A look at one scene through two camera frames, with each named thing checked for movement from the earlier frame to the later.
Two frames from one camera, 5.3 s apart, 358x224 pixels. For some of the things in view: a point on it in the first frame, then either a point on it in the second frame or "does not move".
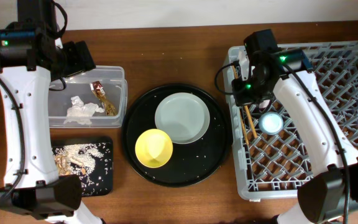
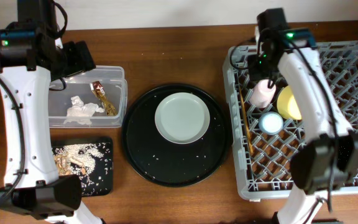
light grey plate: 185,116 does not move
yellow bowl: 153,148 -> 287,104
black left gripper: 81,58 does not move
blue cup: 271,123 does not move
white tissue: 80,112 does not move
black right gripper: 243,95 -> 258,70
